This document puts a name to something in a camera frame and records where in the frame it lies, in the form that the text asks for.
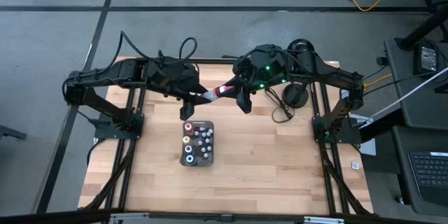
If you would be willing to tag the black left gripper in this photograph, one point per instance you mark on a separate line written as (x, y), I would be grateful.
(171, 78)

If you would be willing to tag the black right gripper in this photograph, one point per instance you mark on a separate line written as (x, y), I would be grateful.
(262, 68)

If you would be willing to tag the pink food coloring bottle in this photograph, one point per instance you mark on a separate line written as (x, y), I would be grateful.
(217, 92)

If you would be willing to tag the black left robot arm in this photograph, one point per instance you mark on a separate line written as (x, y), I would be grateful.
(105, 75)

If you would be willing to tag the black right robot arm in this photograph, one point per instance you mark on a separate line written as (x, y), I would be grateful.
(336, 77)

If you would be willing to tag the black desk lamp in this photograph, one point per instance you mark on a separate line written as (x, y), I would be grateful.
(295, 96)

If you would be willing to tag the smoky transparent plastic bin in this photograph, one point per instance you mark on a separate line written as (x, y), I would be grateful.
(197, 161)

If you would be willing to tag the yellow plug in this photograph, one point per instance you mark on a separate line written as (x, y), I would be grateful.
(365, 85)

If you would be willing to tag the small white code tag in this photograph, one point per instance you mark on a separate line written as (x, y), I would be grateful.
(355, 165)

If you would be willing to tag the white paper sheet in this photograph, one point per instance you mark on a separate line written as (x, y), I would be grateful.
(369, 147)

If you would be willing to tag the white rod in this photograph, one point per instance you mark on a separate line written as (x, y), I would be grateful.
(409, 92)

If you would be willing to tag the black side desk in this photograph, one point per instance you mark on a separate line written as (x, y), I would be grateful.
(403, 182)
(420, 105)

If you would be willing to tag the black stand legs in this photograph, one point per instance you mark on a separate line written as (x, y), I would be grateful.
(420, 32)

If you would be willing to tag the black crossbeam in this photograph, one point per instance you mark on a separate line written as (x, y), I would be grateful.
(52, 217)

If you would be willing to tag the black power adapter with label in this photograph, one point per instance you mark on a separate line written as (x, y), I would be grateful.
(427, 59)

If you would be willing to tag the grey chair leg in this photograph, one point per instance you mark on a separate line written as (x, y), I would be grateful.
(10, 133)

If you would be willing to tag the black laptop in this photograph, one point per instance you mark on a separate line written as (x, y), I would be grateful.
(430, 178)

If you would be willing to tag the black aluminium table frame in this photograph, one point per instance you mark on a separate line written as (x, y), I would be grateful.
(224, 215)

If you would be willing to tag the silver bracket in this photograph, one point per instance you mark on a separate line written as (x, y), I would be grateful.
(323, 220)
(129, 218)

